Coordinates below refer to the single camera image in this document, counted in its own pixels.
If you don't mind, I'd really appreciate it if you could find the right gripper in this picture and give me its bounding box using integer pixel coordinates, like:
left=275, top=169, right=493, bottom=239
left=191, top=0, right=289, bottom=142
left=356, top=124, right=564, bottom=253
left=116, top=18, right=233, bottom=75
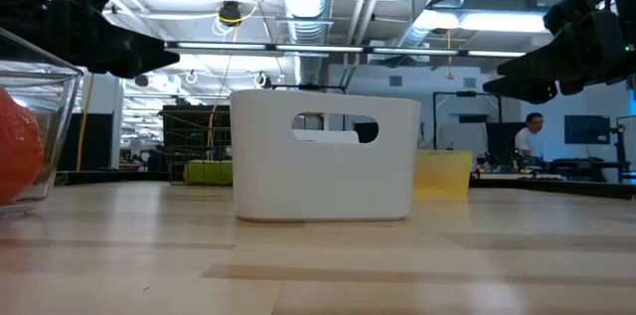
left=482, top=8, right=636, bottom=105

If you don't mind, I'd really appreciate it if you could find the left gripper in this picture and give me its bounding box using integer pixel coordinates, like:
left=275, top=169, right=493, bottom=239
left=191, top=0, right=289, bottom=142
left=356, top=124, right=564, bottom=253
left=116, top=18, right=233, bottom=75
left=0, top=0, right=182, bottom=79

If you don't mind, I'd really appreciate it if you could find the light green cucumber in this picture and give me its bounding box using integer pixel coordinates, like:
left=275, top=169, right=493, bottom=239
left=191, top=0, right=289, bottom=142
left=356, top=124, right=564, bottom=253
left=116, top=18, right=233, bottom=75
left=182, top=159, right=234, bottom=187

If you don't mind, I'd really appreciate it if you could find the orange bell pepper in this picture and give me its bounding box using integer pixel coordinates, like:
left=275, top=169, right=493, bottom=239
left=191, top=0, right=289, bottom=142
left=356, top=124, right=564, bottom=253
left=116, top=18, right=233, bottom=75
left=0, top=86, right=46, bottom=207

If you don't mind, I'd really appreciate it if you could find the white plastic bin with handles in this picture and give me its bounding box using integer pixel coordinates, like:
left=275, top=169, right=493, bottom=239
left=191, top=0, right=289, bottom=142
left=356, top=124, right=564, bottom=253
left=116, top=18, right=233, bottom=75
left=229, top=88, right=422, bottom=223

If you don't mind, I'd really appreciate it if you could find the person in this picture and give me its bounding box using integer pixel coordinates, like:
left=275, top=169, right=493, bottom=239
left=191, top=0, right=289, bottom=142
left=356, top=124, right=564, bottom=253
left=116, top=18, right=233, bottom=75
left=513, top=111, right=547, bottom=160

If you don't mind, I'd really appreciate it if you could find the black desk monitor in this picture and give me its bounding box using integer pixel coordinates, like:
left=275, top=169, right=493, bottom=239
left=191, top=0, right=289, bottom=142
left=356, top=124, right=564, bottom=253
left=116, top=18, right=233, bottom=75
left=485, top=121, right=523, bottom=157

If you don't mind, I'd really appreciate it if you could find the clear plastic bin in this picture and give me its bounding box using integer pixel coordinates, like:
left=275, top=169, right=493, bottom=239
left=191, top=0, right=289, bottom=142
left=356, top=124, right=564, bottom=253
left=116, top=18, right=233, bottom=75
left=0, top=26, right=83, bottom=217

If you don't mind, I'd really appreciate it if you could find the black background gantry frame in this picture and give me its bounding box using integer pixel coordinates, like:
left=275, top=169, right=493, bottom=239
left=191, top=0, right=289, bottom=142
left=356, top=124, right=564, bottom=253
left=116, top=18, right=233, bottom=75
left=432, top=89, right=503, bottom=150

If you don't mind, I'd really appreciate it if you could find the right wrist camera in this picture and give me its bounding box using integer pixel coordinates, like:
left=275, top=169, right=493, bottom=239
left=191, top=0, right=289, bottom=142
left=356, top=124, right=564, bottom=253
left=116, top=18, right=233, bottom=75
left=543, top=0, right=597, bottom=33

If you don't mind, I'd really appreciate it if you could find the wall-mounted dark screen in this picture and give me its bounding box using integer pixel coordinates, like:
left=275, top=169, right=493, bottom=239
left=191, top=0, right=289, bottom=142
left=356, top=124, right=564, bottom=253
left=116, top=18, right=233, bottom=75
left=563, top=114, right=612, bottom=146

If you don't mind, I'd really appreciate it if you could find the black wire basket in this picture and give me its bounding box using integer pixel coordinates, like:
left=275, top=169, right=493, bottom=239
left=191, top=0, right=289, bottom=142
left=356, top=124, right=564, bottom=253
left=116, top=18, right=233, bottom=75
left=157, top=109, right=234, bottom=187

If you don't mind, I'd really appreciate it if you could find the long yellow hanging cable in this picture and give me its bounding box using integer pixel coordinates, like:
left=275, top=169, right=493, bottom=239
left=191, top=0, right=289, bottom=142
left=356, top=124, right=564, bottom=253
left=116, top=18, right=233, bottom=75
left=75, top=0, right=109, bottom=173

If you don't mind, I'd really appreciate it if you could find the ceiling cord reel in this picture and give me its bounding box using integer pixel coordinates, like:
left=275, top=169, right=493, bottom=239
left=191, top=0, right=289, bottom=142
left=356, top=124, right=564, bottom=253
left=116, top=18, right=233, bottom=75
left=217, top=0, right=244, bottom=28

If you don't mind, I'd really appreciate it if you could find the yellow cord with plug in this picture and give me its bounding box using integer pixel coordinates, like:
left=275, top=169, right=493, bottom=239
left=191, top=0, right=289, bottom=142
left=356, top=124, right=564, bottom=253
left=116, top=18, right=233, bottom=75
left=206, top=1, right=260, bottom=160

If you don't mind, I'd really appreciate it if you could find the black metal table frame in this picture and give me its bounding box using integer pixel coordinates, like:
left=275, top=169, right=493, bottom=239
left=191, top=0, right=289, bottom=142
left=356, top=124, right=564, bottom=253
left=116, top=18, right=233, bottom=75
left=53, top=169, right=636, bottom=201

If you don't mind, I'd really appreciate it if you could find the wide silver ceiling duct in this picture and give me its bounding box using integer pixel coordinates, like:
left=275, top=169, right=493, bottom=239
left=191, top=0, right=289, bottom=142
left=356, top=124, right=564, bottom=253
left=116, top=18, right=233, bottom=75
left=275, top=0, right=333, bottom=86

